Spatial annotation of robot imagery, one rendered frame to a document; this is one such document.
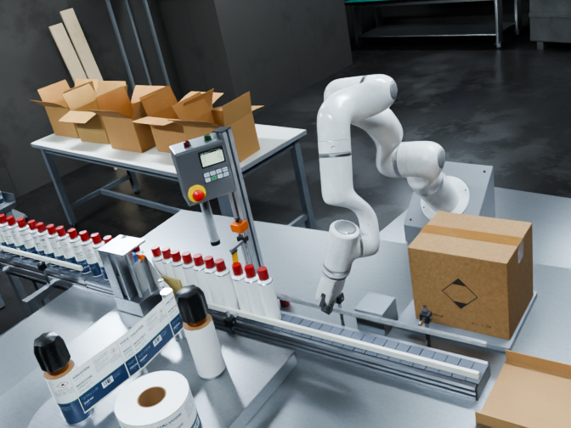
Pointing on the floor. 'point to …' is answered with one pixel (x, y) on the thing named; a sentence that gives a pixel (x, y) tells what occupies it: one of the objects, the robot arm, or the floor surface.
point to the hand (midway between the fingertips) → (327, 306)
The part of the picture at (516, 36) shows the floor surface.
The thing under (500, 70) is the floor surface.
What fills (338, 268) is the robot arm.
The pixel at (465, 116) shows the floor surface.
